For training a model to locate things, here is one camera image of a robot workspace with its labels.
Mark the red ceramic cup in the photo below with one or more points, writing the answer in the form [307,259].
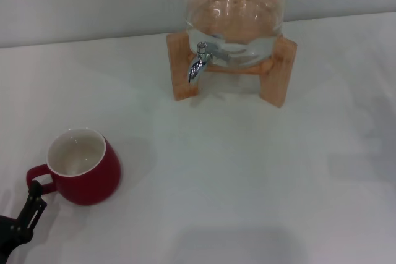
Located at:
[92,180]

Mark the glass water dispenser jar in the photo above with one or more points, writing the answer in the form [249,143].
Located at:
[235,10]

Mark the wooden dispenser stand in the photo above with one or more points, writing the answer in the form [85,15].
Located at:
[277,75]

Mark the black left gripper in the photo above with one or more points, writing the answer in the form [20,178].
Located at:
[6,233]

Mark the chrome faucet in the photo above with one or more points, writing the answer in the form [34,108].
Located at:
[198,66]

